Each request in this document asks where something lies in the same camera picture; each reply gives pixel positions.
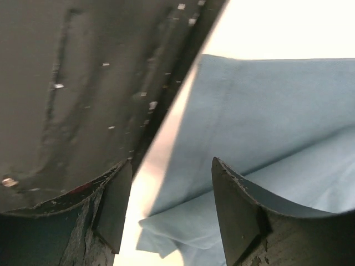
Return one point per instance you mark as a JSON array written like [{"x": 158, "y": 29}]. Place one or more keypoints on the blue t-shirt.
[{"x": 284, "y": 125}]

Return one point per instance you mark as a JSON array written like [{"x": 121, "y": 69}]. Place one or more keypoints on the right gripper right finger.
[{"x": 258, "y": 227}]

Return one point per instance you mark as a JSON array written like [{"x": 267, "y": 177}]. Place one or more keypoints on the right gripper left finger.
[{"x": 87, "y": 234}]

